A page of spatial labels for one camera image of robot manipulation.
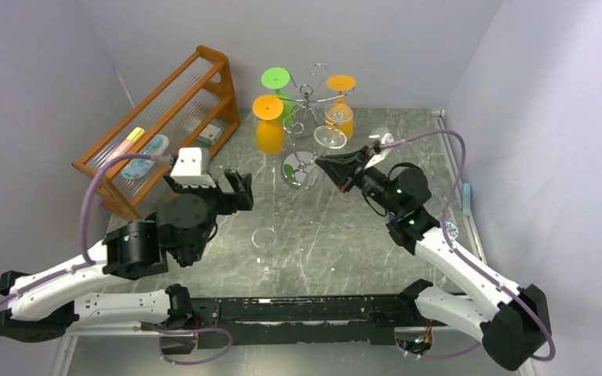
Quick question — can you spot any orange goblet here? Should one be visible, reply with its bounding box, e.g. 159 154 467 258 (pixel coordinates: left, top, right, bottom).
325 74 356 140
252 95 285 155

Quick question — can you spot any clear wine glass front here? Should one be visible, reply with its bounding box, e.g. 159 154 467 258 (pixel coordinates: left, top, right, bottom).
251 226 277 274

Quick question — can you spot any clear wine glass handled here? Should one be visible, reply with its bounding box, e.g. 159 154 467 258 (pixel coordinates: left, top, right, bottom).
324 103 354 126

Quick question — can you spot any green plastic goblet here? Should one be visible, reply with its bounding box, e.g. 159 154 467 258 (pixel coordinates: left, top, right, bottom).
261 67 295 128

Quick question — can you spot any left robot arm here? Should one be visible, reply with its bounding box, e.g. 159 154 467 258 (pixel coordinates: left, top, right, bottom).
0 169 253 343

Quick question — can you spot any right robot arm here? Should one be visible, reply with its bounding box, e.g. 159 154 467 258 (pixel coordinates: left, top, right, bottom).
315 148 552 371

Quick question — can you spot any orange wooden shelf rack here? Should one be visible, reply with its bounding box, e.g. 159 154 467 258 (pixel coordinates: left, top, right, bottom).
72 45 241 219

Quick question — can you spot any small white red box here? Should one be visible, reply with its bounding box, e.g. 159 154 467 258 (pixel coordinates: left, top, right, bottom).
197 124 223 145

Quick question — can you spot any blue white bottle cap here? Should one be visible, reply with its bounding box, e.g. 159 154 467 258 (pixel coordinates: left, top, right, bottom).
444 221 459 240

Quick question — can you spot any light blue clip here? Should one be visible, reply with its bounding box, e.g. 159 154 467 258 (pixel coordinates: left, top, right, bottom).
461 183 472 217

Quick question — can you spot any yellow pink highlighter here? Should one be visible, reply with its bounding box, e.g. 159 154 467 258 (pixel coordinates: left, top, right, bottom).
106 127 146 163

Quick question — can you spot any silver wire glass rack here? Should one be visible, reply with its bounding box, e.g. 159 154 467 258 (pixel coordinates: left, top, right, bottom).
281 63 338 189

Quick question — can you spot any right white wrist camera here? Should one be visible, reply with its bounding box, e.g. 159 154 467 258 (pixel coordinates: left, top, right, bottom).
365 127 395 169

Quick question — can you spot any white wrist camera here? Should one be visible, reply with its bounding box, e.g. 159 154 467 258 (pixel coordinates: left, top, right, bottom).
169 147 217 188
365 127 395 169

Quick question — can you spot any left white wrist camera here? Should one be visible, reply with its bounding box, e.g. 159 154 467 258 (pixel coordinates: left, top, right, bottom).
169 147 217 188

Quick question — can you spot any black base frame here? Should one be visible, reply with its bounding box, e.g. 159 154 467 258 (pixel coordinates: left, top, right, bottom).
142 295 444 355

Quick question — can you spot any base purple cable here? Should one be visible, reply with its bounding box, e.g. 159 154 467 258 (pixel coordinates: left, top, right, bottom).
140 321 234 366

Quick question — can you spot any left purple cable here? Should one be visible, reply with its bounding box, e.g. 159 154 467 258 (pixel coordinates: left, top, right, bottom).
0 153 177 338

